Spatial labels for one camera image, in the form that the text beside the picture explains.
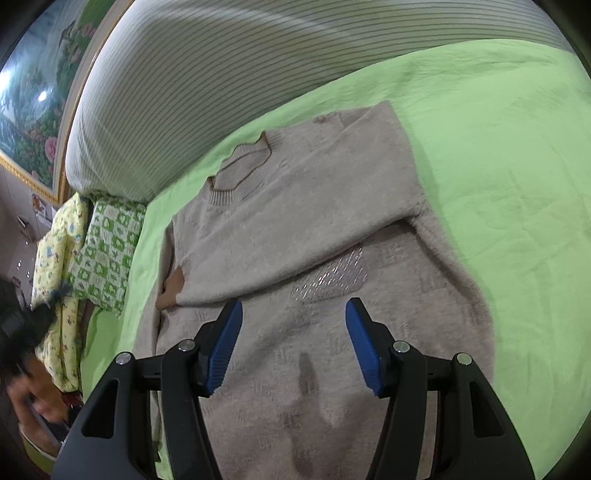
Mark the person's left hand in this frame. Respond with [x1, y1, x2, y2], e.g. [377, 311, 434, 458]
[7, 356, 68, 431]

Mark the yellow patterned blanket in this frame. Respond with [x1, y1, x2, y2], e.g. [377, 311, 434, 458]
[32, 194, 89, 392]

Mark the light green bed sheet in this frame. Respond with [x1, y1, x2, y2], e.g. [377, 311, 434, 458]
[81, 40, 590, 477]

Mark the green white patterned pillow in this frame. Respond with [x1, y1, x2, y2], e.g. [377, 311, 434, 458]
[67, 195, 146, 315]

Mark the striped white bolster pillow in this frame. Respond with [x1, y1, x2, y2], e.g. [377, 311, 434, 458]
[65, 1, 569, 202]

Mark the gold framed landscape painting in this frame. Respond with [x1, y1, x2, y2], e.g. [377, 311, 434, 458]
[1, 1, 130, 205]

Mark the beige knit sweater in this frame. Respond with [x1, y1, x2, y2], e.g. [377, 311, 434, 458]
[133, 101, 495, 479]

